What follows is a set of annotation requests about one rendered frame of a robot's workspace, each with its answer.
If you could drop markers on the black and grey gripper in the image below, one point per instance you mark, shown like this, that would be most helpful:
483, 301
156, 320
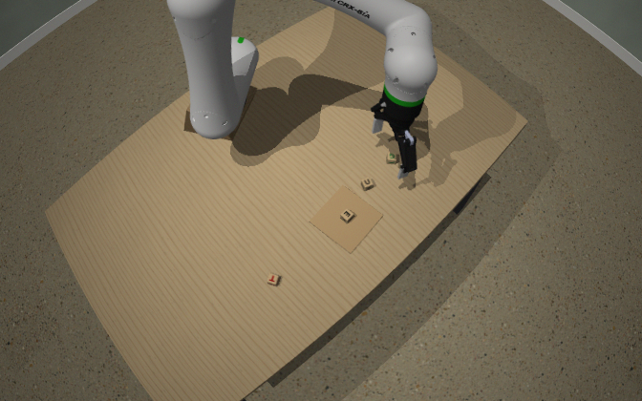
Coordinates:
408, 150

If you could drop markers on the tan flat mat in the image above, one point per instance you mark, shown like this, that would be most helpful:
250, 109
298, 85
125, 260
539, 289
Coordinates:
347, 235

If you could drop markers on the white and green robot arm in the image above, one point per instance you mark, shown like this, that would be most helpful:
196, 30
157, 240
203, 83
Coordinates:
205, 29

